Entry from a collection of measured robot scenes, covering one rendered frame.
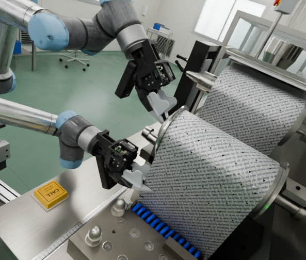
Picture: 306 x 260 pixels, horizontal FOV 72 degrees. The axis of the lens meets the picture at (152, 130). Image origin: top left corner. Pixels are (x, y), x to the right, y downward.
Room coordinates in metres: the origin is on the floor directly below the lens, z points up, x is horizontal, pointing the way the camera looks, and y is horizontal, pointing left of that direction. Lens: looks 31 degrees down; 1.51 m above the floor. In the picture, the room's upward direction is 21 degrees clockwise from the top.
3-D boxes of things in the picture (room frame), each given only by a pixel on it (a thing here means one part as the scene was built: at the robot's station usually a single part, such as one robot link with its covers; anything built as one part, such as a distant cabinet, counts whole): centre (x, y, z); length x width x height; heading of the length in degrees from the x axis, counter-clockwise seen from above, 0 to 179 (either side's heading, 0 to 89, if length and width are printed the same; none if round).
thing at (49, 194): (0.42, 0.23, 0.91); 0.07 x 0.07 x 0.02; 67
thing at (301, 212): (0.36, -0.32, 1.25); 0.07 x 0.04 x 0.04; 67
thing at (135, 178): (0.41, -0.01, 1.12); 0.09 x 0.03 x 0.06; 66
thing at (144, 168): (0.44, -0.02, 1.12); 0.09 x 0.03 x 0.06; 68
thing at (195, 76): (0.74, -0.07, 1.33); 0.06 x 0.03 x 0.03; 67
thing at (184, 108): (0.47, -0.05, 1.25); 0.15 x 0.01 x 0.15; 157
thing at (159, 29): (5.29, 0.62, 0.51); 0.91 x 0.58 x 1.02; 1
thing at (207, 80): (0.71, -0.12, 1.33); 0.06 x 0.06 x 0.06; 67
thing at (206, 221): (0.37, -0.14, 1.11); 0.23 x 0.01 x 0.18; 67
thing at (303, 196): (0.36, -0.32, 1.28); 0.06 x 0.05 x 0.02; 67
